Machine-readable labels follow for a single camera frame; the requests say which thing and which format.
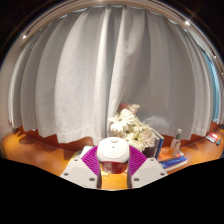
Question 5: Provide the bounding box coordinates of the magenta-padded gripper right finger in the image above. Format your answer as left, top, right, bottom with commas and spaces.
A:
126, 145, 169, 189

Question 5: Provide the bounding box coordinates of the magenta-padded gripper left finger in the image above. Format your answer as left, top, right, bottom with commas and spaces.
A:
59, 145, 103, 190

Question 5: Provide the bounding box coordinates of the red and white charger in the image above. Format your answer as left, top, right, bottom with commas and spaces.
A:
96, 137, 130, 175

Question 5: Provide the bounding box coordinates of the blue upright book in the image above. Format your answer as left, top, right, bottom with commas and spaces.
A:
153, 130, 165, 160

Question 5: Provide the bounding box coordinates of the blue flat book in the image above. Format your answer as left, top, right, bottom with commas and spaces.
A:
159, 155, 189, 172

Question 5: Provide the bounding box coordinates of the clear plastic bottle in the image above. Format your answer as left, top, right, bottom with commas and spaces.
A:
169, 128, 183, 157

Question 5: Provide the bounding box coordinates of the white flower bouquet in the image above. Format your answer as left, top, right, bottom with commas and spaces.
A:
107, 103, 158, 153

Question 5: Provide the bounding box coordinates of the red booklet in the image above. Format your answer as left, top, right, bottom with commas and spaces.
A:
205, 132, 220, 144

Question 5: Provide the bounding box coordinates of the white curtain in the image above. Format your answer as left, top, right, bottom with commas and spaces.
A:
7, 4, 224, 147

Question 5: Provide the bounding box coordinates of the window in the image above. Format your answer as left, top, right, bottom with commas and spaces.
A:
201, 49, 224, 126

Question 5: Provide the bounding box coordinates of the white curtain rail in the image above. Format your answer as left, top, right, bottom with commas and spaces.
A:
18, 0, 224, 73

